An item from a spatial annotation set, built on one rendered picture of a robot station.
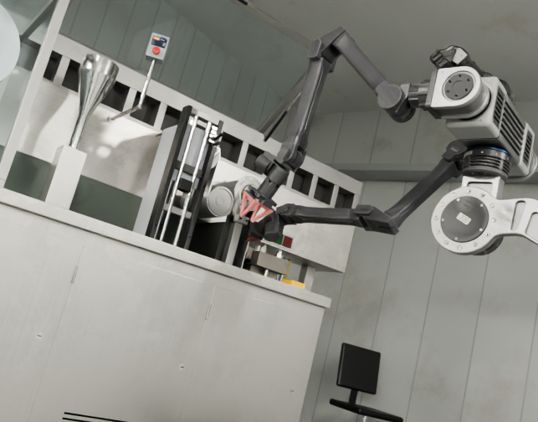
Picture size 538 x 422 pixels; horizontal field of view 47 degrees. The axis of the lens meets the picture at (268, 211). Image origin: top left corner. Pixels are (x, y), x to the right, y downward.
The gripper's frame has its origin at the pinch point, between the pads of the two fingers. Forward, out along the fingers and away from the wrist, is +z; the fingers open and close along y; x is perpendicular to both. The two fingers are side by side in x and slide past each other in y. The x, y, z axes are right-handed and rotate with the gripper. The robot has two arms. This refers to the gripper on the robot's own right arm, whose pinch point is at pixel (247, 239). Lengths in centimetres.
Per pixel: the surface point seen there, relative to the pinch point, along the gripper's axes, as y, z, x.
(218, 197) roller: -19.6, -7.8, 9.3
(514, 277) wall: 258, 15, 68
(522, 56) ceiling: 195, -74, 179
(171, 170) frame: -48, -19, 2
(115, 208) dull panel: -48, 27, 15
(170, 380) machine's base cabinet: -33, 5, -66
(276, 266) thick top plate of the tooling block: 13.9, -1.1, -9.5
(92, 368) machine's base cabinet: -61, 6, -67
